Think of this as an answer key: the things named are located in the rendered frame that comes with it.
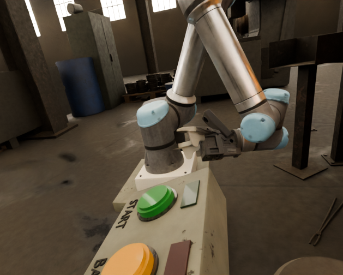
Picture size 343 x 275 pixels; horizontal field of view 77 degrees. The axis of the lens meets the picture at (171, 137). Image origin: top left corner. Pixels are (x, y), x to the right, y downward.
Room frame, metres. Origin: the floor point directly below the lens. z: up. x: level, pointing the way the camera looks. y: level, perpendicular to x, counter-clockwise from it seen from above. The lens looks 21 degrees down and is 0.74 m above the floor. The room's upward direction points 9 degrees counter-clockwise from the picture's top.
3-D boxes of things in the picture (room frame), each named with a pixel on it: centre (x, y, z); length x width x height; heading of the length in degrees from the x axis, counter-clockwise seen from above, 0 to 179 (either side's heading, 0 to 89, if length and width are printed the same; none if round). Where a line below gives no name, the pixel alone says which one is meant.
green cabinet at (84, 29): (4.08, 1.05, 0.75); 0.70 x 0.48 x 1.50; 165
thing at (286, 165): (1.12, -0.73, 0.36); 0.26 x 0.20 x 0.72; 20
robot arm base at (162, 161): (0.73, 0.04, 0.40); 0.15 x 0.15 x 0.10
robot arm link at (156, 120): (0.74, 0.04, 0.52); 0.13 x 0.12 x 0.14; 141
